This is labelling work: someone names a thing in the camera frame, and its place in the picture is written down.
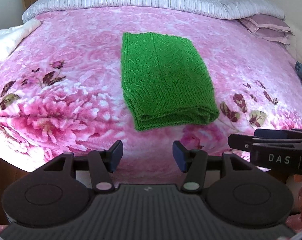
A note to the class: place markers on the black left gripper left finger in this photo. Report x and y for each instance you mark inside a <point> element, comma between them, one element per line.
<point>60,174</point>

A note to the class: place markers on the green knitted sweater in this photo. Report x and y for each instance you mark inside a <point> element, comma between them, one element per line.
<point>165,82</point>

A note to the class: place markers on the pink floral fleece blanket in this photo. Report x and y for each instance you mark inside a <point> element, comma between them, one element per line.
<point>60,90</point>

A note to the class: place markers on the white striped quilt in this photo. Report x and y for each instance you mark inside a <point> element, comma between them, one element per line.
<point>221,9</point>

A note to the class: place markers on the mauve pink pillow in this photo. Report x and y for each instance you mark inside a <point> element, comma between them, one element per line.
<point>268,28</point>

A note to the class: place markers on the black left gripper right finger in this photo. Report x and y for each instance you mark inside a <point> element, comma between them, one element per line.
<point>196,163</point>

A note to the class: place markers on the white folded cloth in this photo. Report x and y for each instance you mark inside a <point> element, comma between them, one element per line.
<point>11,38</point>

